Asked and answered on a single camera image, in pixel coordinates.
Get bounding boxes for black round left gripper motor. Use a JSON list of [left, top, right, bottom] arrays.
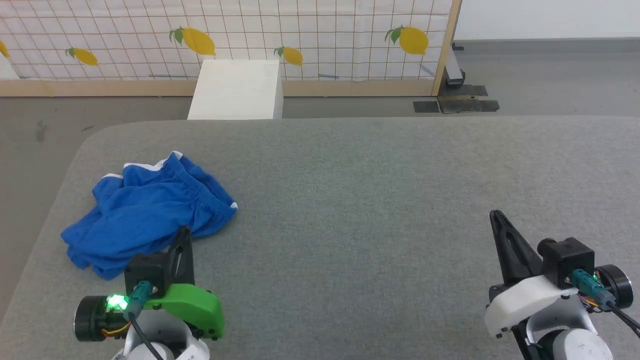
[[74, 295, 110, 344]]

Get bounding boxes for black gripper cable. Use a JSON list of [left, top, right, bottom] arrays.
[[125, 280, 166, 360], [571, 268, 640, 337]]

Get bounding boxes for grey metal partition foot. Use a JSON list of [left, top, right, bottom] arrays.
[[444, 43, 467, 86]]

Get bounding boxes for white rectangular box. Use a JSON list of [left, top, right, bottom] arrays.
[[187, 59, 284, 121]]

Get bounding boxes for black round right gripper motor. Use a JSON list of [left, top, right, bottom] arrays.
[[594, 263, 635, 310]]

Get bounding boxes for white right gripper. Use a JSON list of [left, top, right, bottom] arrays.
[[483, 210, 599, 341]]

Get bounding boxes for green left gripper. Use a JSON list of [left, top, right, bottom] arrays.
[[144, 226, 226, 341]]

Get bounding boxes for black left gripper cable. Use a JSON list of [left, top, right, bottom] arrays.
[[125, 280, 166, 360]]

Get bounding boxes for lemon print partition screen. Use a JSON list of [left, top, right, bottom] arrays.
[[0, 0, 463, 98]]

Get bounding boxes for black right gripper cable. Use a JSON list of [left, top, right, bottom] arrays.
[[571, 268, 640, 337]]

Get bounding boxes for long black floor plate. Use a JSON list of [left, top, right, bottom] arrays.
[[437, 96, 501, 114]]

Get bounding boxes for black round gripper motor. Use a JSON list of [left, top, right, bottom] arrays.
[[594, 263, 635, 310], [74, 295, 110, 344]]

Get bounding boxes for blue shorts with white trim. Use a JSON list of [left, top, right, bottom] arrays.
[[60, 150, 239, 281]]

